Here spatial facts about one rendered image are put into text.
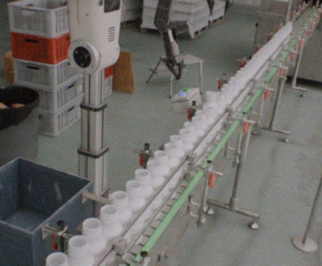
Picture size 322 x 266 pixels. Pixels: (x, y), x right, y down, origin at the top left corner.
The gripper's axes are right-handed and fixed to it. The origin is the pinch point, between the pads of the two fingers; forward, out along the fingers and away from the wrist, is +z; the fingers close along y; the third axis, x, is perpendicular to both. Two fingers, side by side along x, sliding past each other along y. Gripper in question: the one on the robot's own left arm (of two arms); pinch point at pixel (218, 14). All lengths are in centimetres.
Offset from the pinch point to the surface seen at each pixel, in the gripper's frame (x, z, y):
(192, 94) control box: 30.6, 27.9, -1.6
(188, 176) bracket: 82, 35, -19
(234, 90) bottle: 19.2, 26.6, -16.5
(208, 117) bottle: 54, 26, -16
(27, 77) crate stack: -84, 88, 182
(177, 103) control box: 35.4, 31.3, 2.6
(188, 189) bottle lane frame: 81, 40, -20
